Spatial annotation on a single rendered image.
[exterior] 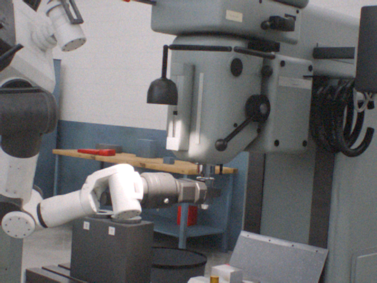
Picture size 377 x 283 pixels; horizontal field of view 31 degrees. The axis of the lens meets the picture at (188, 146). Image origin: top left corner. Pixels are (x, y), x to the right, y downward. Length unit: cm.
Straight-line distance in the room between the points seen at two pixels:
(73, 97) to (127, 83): 109
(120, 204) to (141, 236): 40
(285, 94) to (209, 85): 24
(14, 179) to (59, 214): 14
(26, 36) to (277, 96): 64
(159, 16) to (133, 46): 658
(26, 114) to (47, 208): 27
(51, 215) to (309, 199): 76
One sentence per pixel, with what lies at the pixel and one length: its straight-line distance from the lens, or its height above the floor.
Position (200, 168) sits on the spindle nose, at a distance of 171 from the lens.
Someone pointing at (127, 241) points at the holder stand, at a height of 106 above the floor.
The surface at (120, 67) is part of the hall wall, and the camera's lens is 843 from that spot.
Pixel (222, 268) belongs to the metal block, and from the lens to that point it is 171.
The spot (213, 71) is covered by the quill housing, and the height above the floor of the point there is 154.
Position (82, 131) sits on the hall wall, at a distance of 892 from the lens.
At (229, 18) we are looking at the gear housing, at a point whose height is 166.
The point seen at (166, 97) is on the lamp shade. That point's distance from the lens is 152.
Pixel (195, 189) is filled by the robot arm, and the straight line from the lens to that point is 167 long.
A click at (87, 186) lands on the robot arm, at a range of 163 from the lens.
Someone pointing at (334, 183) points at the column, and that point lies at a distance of 194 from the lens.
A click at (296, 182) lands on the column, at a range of 201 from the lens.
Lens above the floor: 144
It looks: 3 degrees down
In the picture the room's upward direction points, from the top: 4 degrees clockwise
